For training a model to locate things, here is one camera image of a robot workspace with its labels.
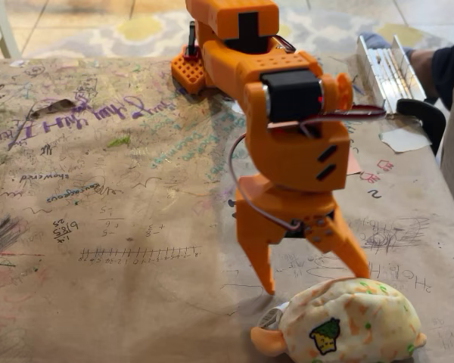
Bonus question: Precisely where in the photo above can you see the pink sticky note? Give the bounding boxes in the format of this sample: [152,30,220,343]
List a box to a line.
[346,150,363,176]

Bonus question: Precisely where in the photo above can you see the black curved handle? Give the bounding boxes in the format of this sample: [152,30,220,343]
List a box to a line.
[396,98,448,157]

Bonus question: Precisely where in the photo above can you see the thin servo cable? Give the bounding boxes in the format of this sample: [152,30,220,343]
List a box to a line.
[298,104,388,128]
[228,133,304,233]

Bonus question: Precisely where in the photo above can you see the scribbled brown paper table cover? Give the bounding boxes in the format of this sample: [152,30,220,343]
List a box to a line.
[0,55,454,363]

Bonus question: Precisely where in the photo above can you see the grey yellow patterned rug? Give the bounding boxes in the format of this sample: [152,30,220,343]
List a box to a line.
[22,6,452,61]

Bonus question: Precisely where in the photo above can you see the white paper scrap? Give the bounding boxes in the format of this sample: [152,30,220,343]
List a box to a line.
[378,127,433,154]

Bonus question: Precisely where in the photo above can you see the seated person's leg, dark trousers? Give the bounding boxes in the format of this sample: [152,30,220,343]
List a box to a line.
[359,31,454,111]

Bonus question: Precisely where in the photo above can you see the black clamp on arm base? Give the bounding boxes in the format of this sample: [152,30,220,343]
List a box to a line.
[186,20,201,62]

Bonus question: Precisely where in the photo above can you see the white orange plush toy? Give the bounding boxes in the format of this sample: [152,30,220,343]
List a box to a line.
[249,277,428,363]

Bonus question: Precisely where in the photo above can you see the white chair leg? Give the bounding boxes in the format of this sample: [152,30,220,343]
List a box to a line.
[0,0,24,60]

